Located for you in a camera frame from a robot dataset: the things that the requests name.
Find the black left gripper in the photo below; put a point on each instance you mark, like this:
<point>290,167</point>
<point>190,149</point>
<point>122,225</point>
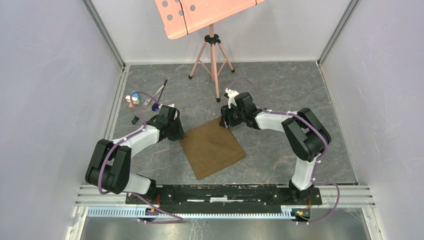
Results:
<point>180,134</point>

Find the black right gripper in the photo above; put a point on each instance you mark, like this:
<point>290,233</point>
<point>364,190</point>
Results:
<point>225,112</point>

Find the brown cloth napkin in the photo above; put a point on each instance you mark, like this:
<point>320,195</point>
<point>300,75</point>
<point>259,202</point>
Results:
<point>211,148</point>

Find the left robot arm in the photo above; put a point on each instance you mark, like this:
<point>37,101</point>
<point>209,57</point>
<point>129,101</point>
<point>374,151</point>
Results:
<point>110,163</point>

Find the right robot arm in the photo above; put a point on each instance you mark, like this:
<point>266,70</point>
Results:
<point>306,135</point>

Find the purple plastic spoon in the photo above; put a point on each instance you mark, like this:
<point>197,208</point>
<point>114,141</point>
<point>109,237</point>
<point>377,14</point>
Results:
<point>156,106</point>

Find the clear plastic fork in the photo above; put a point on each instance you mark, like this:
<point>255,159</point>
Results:
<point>148,100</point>

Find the small black clip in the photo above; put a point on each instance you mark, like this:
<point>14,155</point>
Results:
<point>134,120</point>

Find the blue and wood toy block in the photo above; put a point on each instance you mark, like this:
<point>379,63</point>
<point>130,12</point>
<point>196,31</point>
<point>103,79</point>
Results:
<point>132,99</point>

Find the pink music stand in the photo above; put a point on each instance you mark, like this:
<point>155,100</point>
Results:
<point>183,17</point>

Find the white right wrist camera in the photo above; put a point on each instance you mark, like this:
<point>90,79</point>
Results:
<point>231,95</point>

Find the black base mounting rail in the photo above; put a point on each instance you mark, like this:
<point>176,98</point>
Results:
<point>230,198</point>

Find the white toothed cable strip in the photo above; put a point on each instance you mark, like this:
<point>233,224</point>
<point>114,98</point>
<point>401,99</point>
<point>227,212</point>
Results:
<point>150,213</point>

